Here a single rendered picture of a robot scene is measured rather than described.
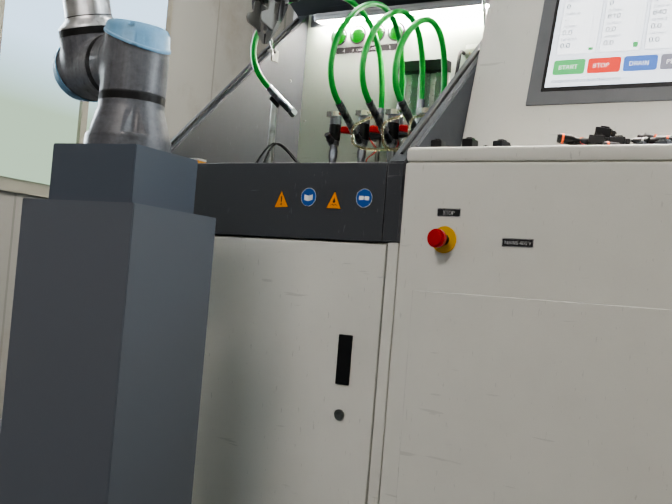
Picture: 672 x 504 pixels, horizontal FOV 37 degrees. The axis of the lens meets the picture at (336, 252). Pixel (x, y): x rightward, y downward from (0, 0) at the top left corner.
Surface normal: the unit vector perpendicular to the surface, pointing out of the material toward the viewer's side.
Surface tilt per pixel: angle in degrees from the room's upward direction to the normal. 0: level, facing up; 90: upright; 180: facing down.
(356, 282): 90
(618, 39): 76
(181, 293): 90
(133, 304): 90
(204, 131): 90
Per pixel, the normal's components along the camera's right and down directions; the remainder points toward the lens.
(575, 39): -0.51, -0.32
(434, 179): -0.55, -0.08
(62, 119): 0.89, 0.05
